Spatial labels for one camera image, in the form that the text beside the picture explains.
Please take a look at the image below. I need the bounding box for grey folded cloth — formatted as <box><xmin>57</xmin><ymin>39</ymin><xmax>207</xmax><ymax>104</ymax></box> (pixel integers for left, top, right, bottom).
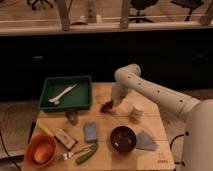
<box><xmin>136</xmin><ymin>131</ymin><xmax>159</xmax><ymax>151</ymax></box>

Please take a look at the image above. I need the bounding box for black office chair base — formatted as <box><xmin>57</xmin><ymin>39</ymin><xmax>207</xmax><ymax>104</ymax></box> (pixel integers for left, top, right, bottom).
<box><xmin>26</xmin><ymin>0</ymin><xmax>54</xmax><ymax>10</ymax></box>

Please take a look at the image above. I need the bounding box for green cucumber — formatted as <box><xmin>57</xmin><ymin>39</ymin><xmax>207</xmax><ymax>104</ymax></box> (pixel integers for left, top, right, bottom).
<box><xmin>75</xmin><ymin>143</ymin><xmax>98</xmax><ymax>165</ymax></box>

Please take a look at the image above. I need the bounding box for orange fruit in bowl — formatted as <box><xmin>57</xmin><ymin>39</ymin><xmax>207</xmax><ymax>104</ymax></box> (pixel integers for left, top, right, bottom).
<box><xmin>34</xmin><ymin>148</ymin><xmax>51</xmax><ymax>164</ymax></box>

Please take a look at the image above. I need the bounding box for dark red grape bunch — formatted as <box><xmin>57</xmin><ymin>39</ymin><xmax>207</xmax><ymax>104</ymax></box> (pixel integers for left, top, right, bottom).
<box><xmin>100</xmin><ymin>101</ymin><xmax>114</xmax><ymax>113</ymax></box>

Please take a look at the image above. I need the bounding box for black office chair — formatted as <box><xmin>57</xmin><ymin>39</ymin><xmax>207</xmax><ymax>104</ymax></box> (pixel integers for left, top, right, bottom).
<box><xmin>129</xmin><ymin>0</ymin><xmax>158</xmax><ymax>23</ymax></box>

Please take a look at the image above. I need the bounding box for yellow banana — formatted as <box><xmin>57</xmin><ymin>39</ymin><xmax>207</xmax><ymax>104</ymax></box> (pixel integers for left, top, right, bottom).
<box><xmin>37</xmin><ymin>122</ymin><xmax>54</xmax><ymax>137</ymax></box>

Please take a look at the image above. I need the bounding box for orange plastic bowl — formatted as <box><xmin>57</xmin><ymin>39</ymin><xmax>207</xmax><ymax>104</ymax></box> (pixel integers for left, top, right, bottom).
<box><xmin>25</xmin><ymin>135</ymin><xmax>56</xmax><ymax>169</ymax></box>

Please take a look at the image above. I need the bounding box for green plastic tray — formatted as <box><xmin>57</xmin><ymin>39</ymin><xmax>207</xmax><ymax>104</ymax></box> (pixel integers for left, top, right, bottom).
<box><xmin>39</xmin><ymin>75</ymin><xmax>92</xmax><ymax>112</ymax></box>

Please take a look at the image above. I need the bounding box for white plastic spoon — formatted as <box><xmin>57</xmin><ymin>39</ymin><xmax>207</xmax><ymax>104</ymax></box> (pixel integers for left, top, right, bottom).
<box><xmin>48</xmin><ymin>84</ymin><xmax>76</xmax><ymax>105</ymax></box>

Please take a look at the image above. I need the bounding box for dark purple bowl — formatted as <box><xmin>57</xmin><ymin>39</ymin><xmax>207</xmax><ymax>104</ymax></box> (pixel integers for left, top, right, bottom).
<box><xmin>110</xmin><ymin>126</ymin><xmax>136</xmax><ymax>153</ymax></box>

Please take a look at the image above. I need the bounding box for small metal cup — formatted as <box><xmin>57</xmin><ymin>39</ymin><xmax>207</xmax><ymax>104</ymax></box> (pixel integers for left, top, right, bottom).
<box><xmin>65</xmin><ymin>110</ymin><xmax>78</xmax><ymax>125</ymax></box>

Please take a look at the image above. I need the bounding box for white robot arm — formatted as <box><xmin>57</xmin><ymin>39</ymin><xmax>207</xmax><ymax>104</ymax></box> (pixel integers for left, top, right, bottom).
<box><xmin>111</xmin><ymin>64</ymin><xmax>213</xmax><ymax>171</ymax></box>

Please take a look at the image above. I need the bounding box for brown cardboard box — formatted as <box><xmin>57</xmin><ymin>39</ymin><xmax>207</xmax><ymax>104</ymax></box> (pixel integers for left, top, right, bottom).
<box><xmin>55</xmin><ymin>129</ymin><xmax>77</xmax><ymax>151</ymax></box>

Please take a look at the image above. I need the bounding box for black cable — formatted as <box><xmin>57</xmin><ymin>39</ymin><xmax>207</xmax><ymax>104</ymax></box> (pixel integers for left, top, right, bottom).
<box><xmin>169</xmin><ymin>134</ymin><xmax>185</xmax><ymax>171</ymax></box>

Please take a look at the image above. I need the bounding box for blue sponge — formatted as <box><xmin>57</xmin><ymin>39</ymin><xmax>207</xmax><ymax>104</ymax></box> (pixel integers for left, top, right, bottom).
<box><xmin>84</xmin><ymin>122</ymin><xmax>97</xmax><ymax>143</ymax></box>

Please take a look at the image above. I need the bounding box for metal fork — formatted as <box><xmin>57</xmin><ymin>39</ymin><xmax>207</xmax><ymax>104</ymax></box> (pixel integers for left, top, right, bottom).
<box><xmin>59</xmin><ymin>145</ymin><xmax>95</xmax><ymax>161</ymax></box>

